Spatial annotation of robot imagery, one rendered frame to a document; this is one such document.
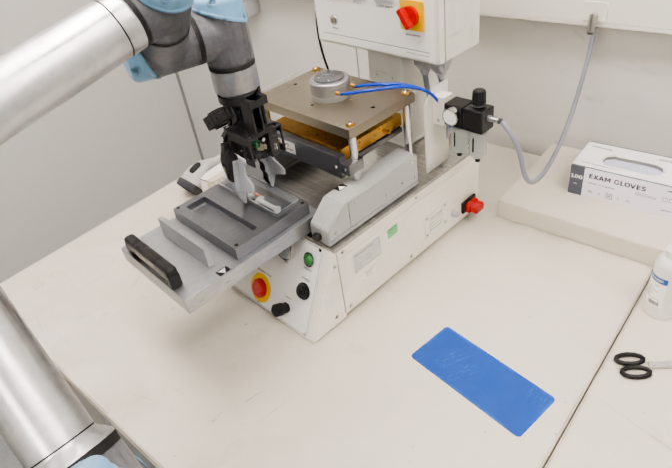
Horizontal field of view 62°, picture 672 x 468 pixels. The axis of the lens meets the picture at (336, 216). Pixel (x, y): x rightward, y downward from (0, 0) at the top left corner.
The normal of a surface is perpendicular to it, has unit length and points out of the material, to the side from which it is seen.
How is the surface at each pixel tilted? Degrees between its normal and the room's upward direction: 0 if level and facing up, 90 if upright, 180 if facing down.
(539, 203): 0
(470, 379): 0
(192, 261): 0
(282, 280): 65
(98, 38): 73
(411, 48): 90
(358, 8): 90
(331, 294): 90
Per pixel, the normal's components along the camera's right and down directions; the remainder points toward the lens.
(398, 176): 0.70, 0.34
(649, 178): -0.07, -0.85
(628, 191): -0.62, 0.52
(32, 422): 0.26, -0.21
